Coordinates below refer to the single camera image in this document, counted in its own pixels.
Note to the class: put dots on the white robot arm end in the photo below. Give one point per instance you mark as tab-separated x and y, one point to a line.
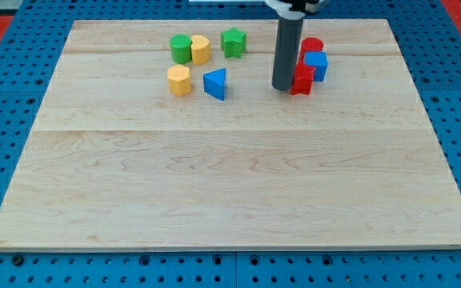
296	9

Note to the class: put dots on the blue triangle block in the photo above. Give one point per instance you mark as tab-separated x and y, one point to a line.
214	83

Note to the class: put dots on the wooden board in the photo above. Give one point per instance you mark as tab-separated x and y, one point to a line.
115	162

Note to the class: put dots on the yellow hexagon block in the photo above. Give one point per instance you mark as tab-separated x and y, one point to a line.
179	80

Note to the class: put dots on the red star block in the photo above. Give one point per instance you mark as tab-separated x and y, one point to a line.
303	79

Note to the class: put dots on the yellow heart block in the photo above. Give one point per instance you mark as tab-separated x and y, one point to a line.
200	49

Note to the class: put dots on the green star block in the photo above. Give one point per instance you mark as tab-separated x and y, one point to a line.
233	42

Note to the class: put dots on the green cylinder block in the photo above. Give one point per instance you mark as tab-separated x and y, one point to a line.
180	46

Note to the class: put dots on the blue cube block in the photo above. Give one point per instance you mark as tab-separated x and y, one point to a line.
318	60

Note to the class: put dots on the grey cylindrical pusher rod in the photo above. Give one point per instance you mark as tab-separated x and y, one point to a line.
286	52

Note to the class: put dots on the red cylinder block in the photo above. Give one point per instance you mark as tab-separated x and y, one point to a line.
310	44

